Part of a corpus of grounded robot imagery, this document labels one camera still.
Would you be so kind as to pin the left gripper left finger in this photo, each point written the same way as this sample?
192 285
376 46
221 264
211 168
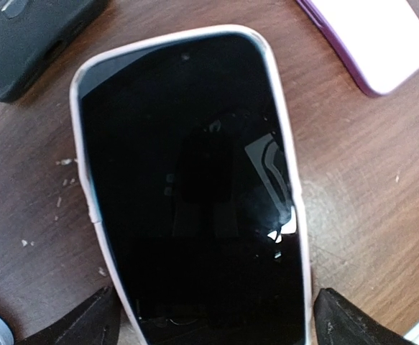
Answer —
95 321

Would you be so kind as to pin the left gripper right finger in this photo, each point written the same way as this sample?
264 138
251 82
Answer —
340 322

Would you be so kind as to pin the pink phone case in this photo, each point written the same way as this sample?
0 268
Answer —
76 143

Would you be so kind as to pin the purple phone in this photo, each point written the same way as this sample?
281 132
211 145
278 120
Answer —
377 41

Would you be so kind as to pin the black phone case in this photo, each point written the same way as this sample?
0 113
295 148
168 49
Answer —
32 34

